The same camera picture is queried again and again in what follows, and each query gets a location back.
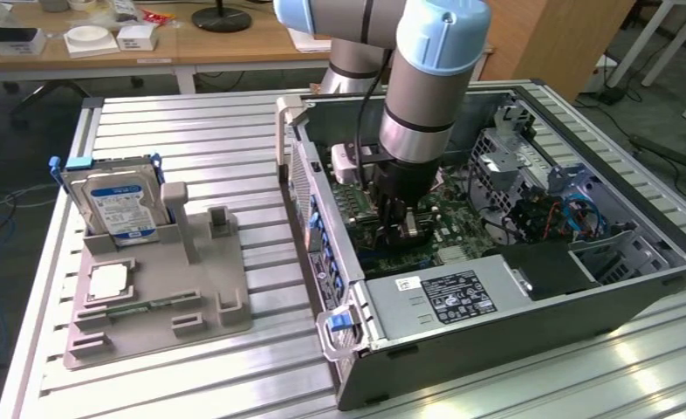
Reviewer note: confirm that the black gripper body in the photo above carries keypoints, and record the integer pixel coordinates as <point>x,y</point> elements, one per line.
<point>412,183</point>

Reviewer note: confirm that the graphics card with metal bracket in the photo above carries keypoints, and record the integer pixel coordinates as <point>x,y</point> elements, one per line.
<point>427,238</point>

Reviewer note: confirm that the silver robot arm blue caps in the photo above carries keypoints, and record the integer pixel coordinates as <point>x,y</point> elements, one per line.
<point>423,96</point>

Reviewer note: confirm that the green motherboard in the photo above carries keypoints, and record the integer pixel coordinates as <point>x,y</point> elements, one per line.
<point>464,218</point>

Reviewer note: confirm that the silver chipset heatsink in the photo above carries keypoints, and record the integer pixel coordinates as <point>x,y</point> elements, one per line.
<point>453,255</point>

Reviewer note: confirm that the tall metal disk bay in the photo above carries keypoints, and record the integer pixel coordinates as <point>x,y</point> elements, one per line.
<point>501,174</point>

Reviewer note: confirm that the grey power supply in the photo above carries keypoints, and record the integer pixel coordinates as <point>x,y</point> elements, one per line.
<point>400,314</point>

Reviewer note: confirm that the blue case release latch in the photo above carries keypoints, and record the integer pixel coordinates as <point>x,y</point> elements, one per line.
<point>340,324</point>

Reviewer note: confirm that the open black PC case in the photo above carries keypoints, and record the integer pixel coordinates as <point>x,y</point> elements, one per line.
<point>493,349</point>

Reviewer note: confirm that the white paper stack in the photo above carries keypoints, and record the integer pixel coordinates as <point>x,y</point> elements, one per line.
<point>307,43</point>

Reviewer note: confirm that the black power adapter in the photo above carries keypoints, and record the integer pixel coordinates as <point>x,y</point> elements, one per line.
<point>610,96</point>

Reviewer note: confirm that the low metal disk bay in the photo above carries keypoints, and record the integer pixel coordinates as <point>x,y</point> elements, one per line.
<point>639,253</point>

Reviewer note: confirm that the wooden cabinet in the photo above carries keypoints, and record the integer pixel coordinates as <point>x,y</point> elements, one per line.
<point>551,43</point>

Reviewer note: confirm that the wooden desk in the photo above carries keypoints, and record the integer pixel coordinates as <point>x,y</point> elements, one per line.
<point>231,48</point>

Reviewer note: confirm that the black chair base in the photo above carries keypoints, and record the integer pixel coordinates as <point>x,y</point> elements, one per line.
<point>50,89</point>
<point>668,150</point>

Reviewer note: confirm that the black round stand base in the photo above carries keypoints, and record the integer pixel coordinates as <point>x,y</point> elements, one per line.
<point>223,22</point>

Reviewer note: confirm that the hard disk with blue caddy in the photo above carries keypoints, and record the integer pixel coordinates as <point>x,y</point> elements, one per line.
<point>117,205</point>

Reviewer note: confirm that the grey printed parts rack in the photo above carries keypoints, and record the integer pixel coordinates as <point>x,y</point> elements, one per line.
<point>144,323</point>

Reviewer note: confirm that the green RAM stick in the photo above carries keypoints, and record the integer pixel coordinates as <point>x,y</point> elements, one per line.
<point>126,307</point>

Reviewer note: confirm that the silver CPU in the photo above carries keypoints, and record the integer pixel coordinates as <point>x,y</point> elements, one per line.
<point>109,281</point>

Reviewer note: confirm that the white labelled box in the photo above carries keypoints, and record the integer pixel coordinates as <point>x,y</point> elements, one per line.
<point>138,39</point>

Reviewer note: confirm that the red packet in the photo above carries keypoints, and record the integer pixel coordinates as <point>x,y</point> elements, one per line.
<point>157,19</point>

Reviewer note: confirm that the grey patterned pouch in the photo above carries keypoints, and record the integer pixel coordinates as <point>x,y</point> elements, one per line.
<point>124,11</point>

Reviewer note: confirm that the white round part square base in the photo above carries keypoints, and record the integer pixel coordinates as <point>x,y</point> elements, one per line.
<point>92,41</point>

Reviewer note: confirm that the white tape roll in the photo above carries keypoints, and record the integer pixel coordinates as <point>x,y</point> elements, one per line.
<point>81,3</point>

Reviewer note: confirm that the grey cup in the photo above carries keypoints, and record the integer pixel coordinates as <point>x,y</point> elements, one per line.
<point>54,5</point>

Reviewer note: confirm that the white box with black lid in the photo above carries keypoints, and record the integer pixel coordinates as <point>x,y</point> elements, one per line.
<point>18,46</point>

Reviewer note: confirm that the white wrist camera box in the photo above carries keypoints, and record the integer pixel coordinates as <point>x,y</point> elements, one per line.
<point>344,163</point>

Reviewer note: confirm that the white table frame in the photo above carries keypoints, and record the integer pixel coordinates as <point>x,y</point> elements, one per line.
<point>639,43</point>

